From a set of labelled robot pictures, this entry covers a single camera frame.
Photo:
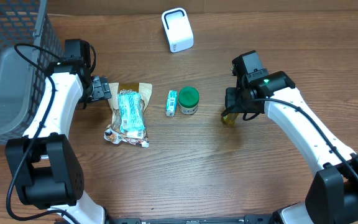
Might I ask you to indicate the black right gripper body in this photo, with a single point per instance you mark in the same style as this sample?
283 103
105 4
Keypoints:
232 97

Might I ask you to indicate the white barcode scanner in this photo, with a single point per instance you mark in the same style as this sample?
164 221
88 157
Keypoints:
177 29

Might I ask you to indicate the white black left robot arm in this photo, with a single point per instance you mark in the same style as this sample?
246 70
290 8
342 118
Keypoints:
46 174

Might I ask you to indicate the yellow oil bottle silver cap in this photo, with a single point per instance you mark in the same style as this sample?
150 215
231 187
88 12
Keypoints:
229 119

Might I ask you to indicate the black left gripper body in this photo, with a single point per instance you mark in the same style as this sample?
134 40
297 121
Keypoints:
100 89

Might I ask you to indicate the brown snack bag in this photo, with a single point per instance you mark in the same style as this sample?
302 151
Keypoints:
113 133

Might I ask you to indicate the dark grey mesh basket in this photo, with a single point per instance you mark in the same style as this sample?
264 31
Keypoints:
28 43

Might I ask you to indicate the teal tissue pack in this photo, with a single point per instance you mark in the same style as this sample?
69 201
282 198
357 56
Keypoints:
131 111

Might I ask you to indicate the small teal gum pack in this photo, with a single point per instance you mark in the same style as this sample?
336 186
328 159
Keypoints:
171 103

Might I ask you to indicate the green lid white jar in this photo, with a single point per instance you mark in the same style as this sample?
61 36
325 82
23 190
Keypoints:
188 100

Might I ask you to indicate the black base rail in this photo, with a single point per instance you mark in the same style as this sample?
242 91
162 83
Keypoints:
191 220

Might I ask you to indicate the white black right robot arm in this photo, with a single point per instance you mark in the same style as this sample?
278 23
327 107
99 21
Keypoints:
333 194

